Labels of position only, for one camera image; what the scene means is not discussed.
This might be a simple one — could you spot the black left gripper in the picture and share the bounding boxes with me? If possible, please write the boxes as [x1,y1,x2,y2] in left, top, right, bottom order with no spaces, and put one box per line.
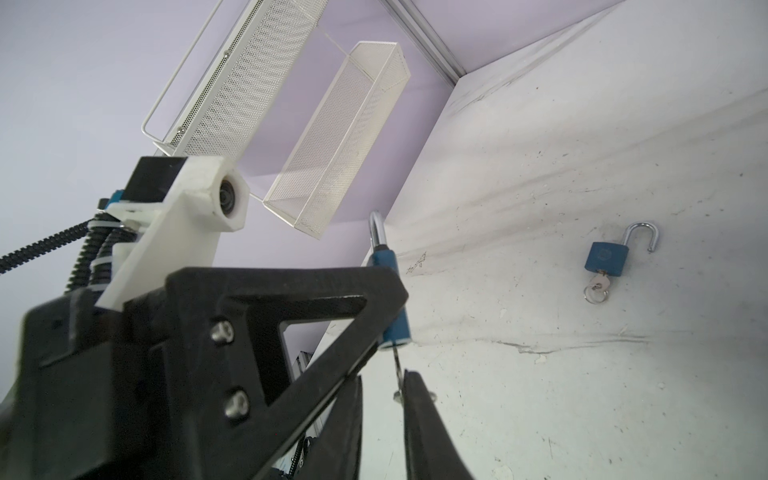
[1,288,177,479]

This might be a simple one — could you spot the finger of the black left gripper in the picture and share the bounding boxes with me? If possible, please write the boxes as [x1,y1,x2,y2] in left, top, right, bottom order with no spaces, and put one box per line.
[123,267,390,479]

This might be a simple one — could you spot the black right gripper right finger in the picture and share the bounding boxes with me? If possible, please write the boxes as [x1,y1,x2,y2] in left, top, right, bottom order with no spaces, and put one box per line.
[402,371,473,480]

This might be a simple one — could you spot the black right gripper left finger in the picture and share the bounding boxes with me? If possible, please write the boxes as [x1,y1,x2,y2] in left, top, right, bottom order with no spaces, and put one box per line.
[297,376,363,480]

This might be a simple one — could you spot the large blue padlock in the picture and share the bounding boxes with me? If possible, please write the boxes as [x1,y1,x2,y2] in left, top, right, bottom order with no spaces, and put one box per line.
[366,210,412,349]

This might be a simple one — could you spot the small padlock key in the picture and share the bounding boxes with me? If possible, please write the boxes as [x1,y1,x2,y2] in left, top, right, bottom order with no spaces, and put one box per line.
[583,271,611,305]

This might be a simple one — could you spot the small blue padlock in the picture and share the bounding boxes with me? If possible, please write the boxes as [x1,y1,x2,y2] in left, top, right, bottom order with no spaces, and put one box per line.
[584,222,660,277]

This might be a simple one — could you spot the small silver key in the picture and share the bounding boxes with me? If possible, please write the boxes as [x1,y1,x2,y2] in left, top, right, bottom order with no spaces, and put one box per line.
[391,345,403,404]

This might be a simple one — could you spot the white mesh two-tier shelf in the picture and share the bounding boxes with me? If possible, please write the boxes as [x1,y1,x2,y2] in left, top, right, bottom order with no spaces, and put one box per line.
[141,1,411,239]

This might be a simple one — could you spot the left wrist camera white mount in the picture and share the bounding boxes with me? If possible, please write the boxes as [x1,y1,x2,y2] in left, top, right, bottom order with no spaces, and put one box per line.
[96,156,250,311]

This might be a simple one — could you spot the aluminium frame profiles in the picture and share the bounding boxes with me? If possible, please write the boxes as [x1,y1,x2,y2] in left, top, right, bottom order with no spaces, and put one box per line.
[381,0,466,86]

